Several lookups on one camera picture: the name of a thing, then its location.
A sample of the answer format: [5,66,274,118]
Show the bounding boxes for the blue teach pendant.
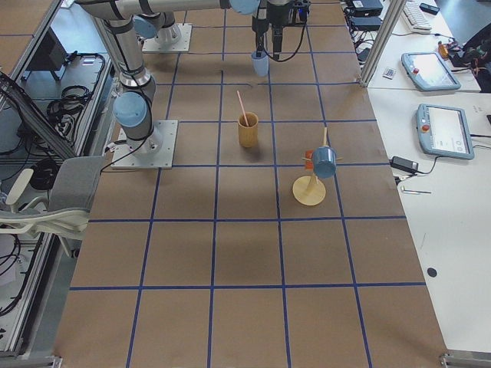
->
[416,103,475,160]
[401,52,461,91]

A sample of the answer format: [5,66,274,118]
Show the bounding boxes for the aluminium frame post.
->
[359,0,406,87]

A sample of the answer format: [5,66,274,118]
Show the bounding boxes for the black power adapter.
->
[390,156,419,174]

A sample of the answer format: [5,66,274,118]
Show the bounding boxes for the upper blue teach pendant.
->
[401,52,461,91]

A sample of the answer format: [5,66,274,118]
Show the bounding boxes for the dark blue hanging cup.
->
[311,146,337,179]

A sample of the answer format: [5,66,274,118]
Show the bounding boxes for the light blue plastic cup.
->
[251,51,269,77]

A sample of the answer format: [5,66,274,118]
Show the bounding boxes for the white keyboard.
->
[402,1,432,34]

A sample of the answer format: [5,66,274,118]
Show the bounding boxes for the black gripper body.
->
[252,0,293,31]

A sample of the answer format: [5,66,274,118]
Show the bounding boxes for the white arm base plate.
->
[111,120,178,169]

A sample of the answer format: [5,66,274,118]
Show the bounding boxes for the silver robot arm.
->
[78,1,293,156]
[133,12,181,44]

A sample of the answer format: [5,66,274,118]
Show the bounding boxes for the lower blue teach pendant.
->
[416,103,475,160]

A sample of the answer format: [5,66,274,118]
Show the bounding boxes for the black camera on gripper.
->
[288,0,311,27]

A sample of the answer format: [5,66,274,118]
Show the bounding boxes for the bamboo chopstick holder cup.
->
[238,112,259,148]

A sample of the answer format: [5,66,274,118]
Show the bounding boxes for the wooden cup tree stand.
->
[292,127,340,206]

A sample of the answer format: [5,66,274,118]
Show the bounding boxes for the pink chopstick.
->
[236,90,250,127]

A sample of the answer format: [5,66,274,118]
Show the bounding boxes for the grey office chair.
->
[1,156,105,258]

